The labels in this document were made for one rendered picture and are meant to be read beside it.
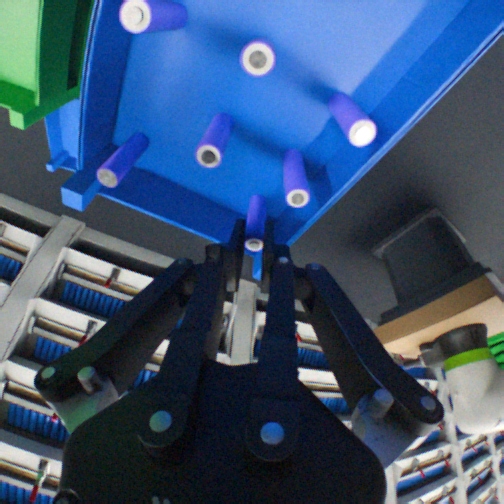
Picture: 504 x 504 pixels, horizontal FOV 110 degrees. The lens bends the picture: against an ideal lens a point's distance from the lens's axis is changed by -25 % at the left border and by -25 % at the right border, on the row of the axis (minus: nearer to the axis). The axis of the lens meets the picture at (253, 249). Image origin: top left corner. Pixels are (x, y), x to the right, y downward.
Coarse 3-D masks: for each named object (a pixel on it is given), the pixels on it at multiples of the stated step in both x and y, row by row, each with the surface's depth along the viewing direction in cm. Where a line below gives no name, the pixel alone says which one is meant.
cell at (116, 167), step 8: (136, 136) 19; (144, 136) 19; (128, 144) 18; (136, 144) 18; (144, 144) 19; (120, 152) 17; (128, 152) 17; (136, 152) 18; (112, 160) 16; (120, 160) 16; (128, 160) 17; (136, 160) 19; (104, 168) 15; (112, 168) 16; (120, 168) 16; (128, 168) 17; (104, 176) 16; (112, 176) 16; (120, 176) 16; (104, 184) 16; (112, 184) 16
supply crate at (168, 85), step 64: (192, 0) 12; (256, 0) 12; (320, 0) 11; (384, 0) 11; (448, 0) 10; (128, 64) 15; (192, 64) 15; (320, 64) 15; (384, 64) 14; (448, 64) 11; (128, 128) 19; (192, 128) 19; (256, 128) 19; (320, 128) 19; (384, 128) 15; (64, 192) 16; (128, 192) 20; (192, 192) 25; (256, 192) 24; (320, 192) 20; (256, 256) 24
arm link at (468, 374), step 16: (464, 352) 44; (480, 352) 42; (448, 368) 46; (464, 368) 42; (480, 368) 40; (496, 368) 39; (448, 384) 46; (464, 384) 40; (480, 384) 38; (496, 384) 35; (464, 400) 39; (480, 400) 36; (496, 400) 33; (464, 416) 38; (480, 416) 34; (496, 416) 32; (464, 432) 37; (480, 432) 34
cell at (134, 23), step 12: (132, 0) 8; (144, 0) 8; (156, 0) 9; (120, 12) 8; (132, 12) 8; (144, 12) 8; (156, 12) 9; (168, 12) 10; (180, 12) 11; (132, 24) 9; (144, 24) 9; (156, 24) 9; (168, 24) 11; (180, 24) 12
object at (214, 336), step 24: (216, 264) 13; (216, 288) 11; (192, 312) 9; (216, 312) 10; (192, 336) 8; (216, 336) 10; (168, 360) 7; (192, 360) 7; (168, 384) 6; (192, 384) 6; (144, 408) 5; (168, 408) 5; (192, 408) 5; (144, 432) 4; (168, 432) 4; (168, 456) 4
